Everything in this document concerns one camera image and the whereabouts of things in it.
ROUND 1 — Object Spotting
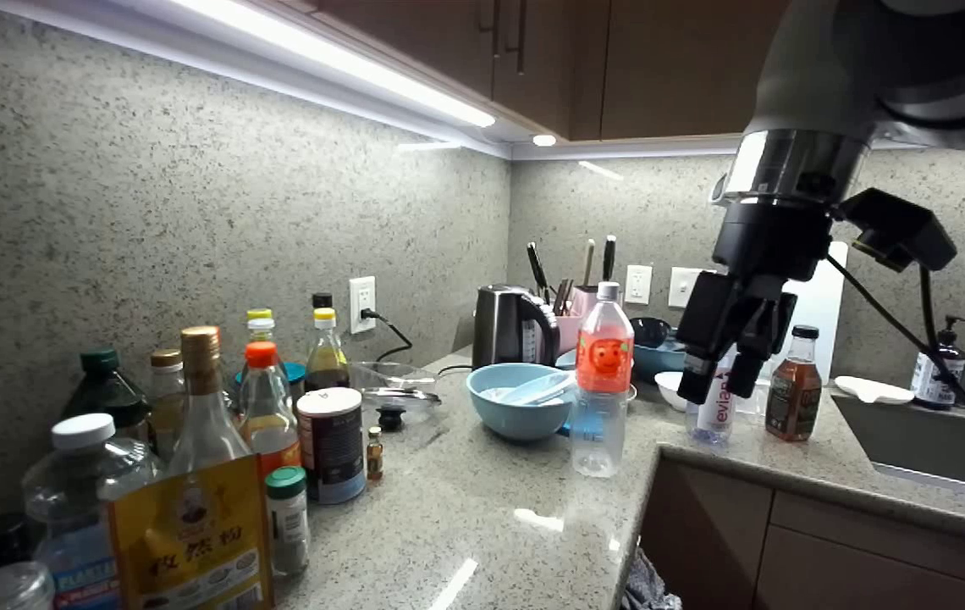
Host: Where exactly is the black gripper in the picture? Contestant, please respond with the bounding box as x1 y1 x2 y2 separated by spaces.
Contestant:
675 195 845 408

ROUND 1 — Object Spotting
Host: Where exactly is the brown lower cabinet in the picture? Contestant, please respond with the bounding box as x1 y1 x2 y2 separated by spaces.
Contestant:
612 446 965 610

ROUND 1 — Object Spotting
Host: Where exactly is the short under-cabinet light strip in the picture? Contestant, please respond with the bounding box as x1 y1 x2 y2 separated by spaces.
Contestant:
507 129 744 162

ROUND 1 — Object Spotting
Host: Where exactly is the long under-cabinet light strip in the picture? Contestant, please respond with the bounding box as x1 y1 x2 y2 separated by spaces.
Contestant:
0 0 510 158

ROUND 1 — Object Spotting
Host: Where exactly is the evian water bottle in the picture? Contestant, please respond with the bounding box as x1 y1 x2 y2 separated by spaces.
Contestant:
691 343 744 446

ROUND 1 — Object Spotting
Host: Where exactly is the white bowl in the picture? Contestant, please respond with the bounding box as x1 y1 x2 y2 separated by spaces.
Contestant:
651 370 700 413

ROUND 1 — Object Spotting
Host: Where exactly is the amber juice bottle black cap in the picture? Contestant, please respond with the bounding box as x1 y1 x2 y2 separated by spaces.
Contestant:
761 323 827 443

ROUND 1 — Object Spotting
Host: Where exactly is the large dark blue bowl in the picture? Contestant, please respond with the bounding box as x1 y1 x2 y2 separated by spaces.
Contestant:
629 316 691 384

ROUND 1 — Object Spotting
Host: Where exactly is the clear bottle orange label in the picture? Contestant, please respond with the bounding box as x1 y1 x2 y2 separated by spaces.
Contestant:
568 278 638 482

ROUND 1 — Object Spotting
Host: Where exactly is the pink white knife block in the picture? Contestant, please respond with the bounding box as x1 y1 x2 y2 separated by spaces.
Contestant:
554 282 606 355

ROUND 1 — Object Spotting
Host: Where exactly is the soap dispenser black pump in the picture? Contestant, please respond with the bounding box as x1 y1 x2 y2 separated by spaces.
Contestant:
906 312 965 413

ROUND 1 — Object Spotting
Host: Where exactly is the light blue bowl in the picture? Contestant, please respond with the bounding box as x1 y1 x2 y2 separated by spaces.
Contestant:
464 359 582 443

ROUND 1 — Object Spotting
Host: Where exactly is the kitchen sink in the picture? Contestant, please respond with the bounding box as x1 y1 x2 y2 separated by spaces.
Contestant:
833 376 965 498

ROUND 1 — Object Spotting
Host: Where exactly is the black electric kettle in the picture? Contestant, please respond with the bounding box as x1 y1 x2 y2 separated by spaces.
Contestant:
469 286 565 371

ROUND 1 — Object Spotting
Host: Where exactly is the crumpled plastic bag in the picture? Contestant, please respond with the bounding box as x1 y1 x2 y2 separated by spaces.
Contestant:
612 543 682 610

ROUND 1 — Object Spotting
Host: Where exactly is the glass lid black knob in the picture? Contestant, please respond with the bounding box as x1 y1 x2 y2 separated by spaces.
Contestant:
362 376 448 438

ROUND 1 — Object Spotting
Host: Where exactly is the tiny brown spice bottle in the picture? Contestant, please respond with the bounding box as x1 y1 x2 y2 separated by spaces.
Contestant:
362 422 386 486

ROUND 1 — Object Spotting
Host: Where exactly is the oil bottle yellow cap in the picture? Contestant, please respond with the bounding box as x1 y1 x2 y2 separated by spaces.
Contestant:
301 305 357 393

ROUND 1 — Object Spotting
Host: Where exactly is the dark jar white lid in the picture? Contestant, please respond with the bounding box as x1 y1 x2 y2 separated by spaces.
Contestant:
296 386 368 509

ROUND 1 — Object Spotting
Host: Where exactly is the orange cap sauce bottle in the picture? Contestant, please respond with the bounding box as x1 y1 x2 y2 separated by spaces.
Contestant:
234 338 304 477

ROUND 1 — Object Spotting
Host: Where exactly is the small green cap jar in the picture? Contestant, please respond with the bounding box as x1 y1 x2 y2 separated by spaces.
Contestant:
264 465 314 584

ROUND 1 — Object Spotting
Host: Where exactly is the dark bottle yellow cap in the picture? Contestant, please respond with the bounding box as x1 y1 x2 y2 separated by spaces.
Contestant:
237 305 280 344

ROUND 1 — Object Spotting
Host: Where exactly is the yellow label glass bottle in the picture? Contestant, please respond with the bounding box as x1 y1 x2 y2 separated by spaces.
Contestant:
102 323 276 610

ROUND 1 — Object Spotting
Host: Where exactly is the tall bottle tan cap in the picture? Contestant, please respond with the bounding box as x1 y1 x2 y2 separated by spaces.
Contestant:
144 344 192 456

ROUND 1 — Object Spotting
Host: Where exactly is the dark bottle green cap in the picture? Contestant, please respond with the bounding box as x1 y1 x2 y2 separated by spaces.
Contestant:
55 344 155 446

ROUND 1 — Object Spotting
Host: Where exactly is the clear jug white cap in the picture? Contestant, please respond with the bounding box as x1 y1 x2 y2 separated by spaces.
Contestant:
17 411 166 610

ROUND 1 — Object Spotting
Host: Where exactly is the white wall outlet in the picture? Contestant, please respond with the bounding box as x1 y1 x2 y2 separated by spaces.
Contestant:
662 263 706 312
623 261 656 308

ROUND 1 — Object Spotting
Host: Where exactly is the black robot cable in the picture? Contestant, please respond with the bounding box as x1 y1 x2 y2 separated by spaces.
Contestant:
820 247 965 446

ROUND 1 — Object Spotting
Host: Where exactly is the leaning black handled knife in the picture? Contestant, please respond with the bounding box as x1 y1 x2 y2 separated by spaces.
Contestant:
520 237 554 301

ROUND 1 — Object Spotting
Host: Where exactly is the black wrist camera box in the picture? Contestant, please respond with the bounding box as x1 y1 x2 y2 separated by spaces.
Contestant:
833 184 960 275

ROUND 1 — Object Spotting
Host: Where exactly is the brown corner wall cabinet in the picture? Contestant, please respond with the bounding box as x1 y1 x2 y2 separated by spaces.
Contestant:
565 0 792 143

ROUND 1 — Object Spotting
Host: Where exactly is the black plug and cord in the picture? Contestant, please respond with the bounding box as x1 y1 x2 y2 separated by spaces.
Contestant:
357 305 421 371

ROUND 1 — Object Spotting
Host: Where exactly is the brown cabinet door with handle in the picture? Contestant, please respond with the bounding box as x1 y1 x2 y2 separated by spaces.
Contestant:
502 0 576 143

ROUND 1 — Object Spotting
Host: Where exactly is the wall outlet with plug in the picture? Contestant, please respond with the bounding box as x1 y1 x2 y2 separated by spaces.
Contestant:
344 272 383 338

